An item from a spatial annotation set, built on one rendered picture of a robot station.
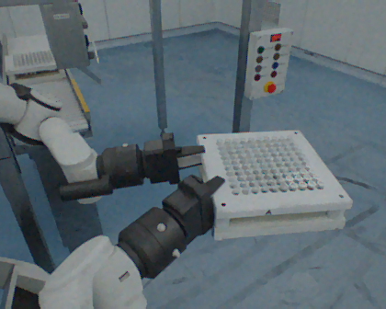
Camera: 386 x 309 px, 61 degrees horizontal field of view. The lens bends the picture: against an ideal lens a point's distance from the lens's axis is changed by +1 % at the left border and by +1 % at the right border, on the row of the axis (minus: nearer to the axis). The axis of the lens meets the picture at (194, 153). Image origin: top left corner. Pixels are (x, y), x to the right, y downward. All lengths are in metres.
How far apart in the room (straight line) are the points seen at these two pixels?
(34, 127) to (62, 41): 0.38
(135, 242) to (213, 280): 1.26
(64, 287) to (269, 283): 1.41
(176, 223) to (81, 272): 0.16
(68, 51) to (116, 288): 0.86
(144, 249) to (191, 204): 0.10
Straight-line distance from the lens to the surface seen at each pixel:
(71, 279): 0.44
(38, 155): 1.49
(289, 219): 0.63
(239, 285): 1.73
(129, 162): 0.66
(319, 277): 1.85
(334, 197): 0.64
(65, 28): 1.17
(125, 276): 0.49
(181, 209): 0.52
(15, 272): 0.87
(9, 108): 0.87
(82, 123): 1.31
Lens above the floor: 1.43
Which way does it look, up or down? 35 degrees down
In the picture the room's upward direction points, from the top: straight up
